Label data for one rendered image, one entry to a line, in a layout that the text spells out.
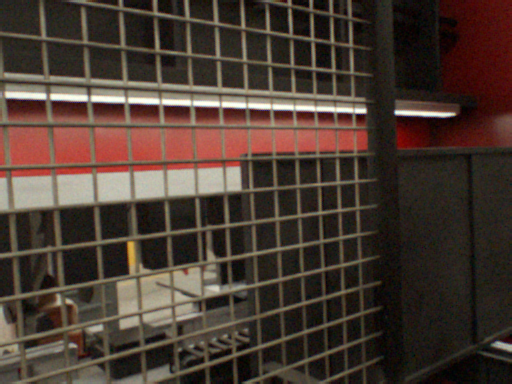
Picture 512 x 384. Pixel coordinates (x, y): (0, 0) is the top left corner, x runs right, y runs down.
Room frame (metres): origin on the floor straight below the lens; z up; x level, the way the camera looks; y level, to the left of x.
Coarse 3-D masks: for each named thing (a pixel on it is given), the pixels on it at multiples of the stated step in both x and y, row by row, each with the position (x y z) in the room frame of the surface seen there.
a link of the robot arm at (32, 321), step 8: (8, 312) 1.35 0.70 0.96; (32, 312) 1.41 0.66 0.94; (40, 312) 1.36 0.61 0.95; (8, 320) 1.36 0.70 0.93; (16, 320) 1.36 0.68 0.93; (32, 320) 1.33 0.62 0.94; (40, 320) 1.33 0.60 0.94; (48, 320) 1.35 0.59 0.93; (32, 328) 1.32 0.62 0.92; (40, 328) 1.32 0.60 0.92; (48, 328) 1.34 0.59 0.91; (48, 336) 1.33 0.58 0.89
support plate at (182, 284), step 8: (208, 272) 1.56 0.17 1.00; (160, 280) 1.48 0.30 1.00; (168, 280) 1.47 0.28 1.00; (176, 280) 1.47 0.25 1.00; (184, 280) 1.46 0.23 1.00; (192, 280) 1.46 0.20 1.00; (168, 288) 1.41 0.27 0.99; (176, 288) 1.37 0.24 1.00; (184, 288) 1.36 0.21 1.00; (192, 288) 1.36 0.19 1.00; (192, 296) 1.30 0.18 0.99
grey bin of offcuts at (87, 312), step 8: (96, 288) 3.63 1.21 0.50; (112, 288) 3.74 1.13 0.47; (72, 296) 3.50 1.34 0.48; (96, 296) 3.64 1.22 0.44; (112, 296) 3.74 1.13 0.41; (80, 304) 3.54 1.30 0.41; (88, 304) 3.59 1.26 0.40; (96, 304) 3.63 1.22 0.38; (112, 304) 3.74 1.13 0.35; (80, 312) 3.53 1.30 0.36; (88, 312) 3.58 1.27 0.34; (96, 312) 3.63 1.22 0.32; (112, 312) 3.73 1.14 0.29; (80, 320) 3.53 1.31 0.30; (88, 320) 3.58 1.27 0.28; (112, 328) 3.73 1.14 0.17; (120, 328) 3.79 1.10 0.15; (88, 336) 3.57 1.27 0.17; (88, 344) 3.55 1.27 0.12
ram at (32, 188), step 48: (0, 144) 0.94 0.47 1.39; (48, 144) 0.99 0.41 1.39; (96, 144) 1.05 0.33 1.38; (144, 144) 1.12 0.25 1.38; (240, 144) 1.28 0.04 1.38; (288, 144) 1.38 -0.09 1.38; (0, 192) 0.94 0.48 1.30; (48, 192) 0.99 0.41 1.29; (144, 192) 1.12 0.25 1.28; (192, 192) 1.19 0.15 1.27
